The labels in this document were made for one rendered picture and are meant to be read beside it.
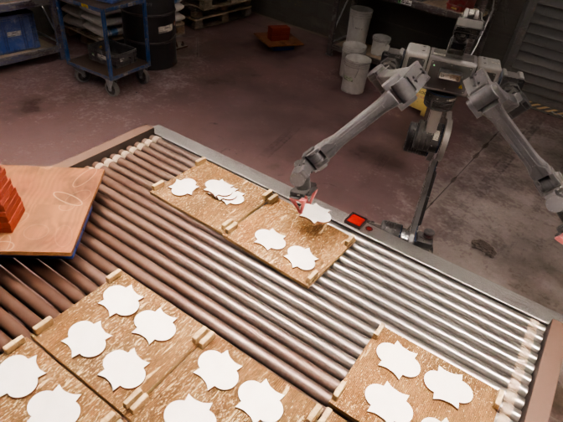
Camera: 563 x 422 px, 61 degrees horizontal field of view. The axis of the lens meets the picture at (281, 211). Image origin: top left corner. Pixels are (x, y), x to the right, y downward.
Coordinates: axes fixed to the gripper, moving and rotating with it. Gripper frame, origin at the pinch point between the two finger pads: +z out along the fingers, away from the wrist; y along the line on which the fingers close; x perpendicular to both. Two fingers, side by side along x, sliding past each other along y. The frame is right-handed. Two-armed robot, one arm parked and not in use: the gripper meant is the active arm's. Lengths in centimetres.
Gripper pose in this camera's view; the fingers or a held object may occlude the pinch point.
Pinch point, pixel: (304, 207)
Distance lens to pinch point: 187.4
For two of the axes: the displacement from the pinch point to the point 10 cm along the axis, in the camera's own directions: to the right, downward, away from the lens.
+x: -8.4, -2.1, 4.9
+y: 5.3, -4.6, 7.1
